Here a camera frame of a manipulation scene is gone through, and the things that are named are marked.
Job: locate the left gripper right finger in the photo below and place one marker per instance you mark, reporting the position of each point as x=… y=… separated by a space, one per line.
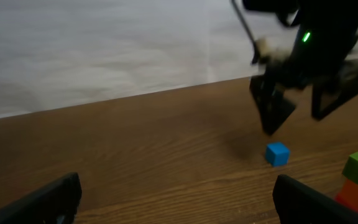
x=303 y=205

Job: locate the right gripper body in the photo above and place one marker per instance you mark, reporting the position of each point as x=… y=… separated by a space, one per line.
x=303 y=74

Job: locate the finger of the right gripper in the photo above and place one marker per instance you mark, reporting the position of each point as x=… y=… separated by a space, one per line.
x=272 y=109
x=337 y=93

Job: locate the orange cube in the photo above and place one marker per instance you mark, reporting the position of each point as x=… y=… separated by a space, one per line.
x=356 y=196

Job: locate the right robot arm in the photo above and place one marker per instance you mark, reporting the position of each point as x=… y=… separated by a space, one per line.
x=322 y=18

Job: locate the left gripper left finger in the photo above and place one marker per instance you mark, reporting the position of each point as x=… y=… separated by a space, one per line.
x=48 y=202

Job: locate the blue cube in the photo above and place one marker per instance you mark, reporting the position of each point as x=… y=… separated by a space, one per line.
x=277 y=154

